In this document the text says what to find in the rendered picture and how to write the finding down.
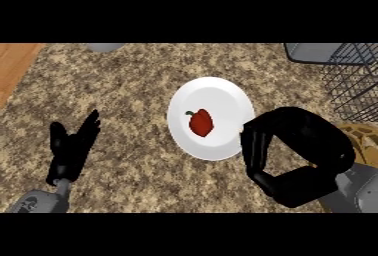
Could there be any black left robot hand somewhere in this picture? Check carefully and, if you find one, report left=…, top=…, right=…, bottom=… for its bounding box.
left=45, top=108, right=102, bottom=187

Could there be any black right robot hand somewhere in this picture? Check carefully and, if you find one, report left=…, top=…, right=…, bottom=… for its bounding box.
left=239, top=106, right=358, bottom=209

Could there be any yellow patterned placemat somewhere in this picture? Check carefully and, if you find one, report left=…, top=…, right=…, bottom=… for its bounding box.
left=337, top=122, right=378, bottom=169

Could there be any white round plate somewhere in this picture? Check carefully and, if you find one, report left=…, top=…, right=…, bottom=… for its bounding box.
left=166, top=76, right=257, bottom=162

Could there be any red bell pepper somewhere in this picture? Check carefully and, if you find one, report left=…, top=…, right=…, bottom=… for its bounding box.
left=185, top=108, right=216, bottom=138

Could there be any grey tray with dark rim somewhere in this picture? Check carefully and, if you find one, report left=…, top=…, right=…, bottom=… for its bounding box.
left=282, top=42, right=366, bottom=65

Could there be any grey rounded object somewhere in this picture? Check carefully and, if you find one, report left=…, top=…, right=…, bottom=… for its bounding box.
left=86, top=42, right=127, bottom=53

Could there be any black wire basket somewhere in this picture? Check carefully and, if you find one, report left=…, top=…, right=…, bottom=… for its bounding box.
left=322, top=42, right=378, bottom=123

